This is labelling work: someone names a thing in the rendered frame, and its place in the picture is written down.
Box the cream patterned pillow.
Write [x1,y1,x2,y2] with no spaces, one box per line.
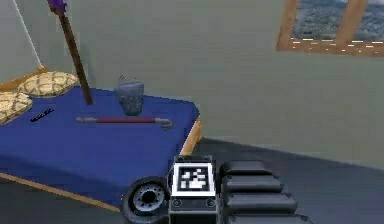
[17,71,80,98]
[0,92,34,126]

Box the wooden framed window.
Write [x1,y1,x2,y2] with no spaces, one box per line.
[275,0,384,58]

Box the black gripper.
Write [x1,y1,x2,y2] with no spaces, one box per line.
[120,175,172,224]

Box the grey bucket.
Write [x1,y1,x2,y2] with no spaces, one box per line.
[114,75,146,117]

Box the blue bed with wooden frame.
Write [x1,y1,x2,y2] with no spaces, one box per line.
[0,65,203,213]

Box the brown stick with purple top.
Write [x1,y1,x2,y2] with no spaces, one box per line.
[46,0,94,106]

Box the red and grey bat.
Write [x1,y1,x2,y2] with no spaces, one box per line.
[75,115,174,131]

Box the small black flat object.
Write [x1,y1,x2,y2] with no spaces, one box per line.
[29,108,55,123]

